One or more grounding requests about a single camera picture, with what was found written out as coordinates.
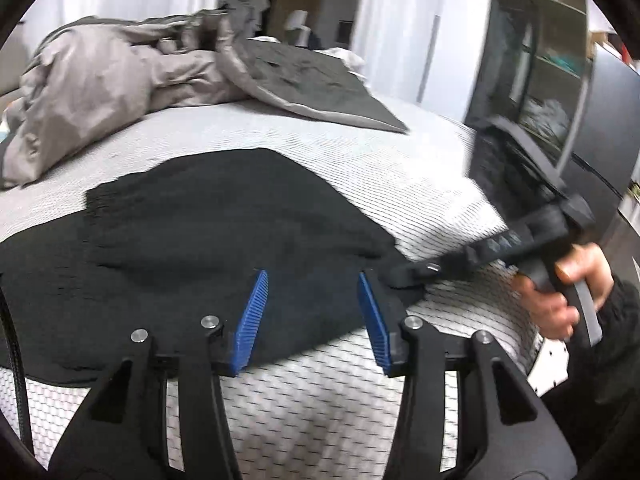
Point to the black pants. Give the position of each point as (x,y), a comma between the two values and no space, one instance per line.
(225,220)

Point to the white curtain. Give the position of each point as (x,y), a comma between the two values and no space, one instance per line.
(400,25)

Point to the dark glass cabinet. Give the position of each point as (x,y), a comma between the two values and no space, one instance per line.
(530,60)

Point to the beige headboard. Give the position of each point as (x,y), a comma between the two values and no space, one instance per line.
(12,65)

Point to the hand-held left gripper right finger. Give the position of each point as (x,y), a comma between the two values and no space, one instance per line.
(372,320)

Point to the white bed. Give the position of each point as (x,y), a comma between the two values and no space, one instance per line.
(400,175)

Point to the person's right hand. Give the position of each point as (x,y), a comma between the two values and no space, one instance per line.
(550,315)

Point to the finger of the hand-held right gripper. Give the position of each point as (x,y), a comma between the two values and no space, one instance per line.
(430,267)

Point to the white cloth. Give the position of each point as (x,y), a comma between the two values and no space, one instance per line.
(345,60)

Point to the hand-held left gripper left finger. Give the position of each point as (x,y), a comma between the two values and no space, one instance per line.
(252,320)

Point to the grey duvet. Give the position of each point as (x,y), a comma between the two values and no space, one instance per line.
(90,85)

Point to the white chair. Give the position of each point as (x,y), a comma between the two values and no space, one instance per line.
(297,22)

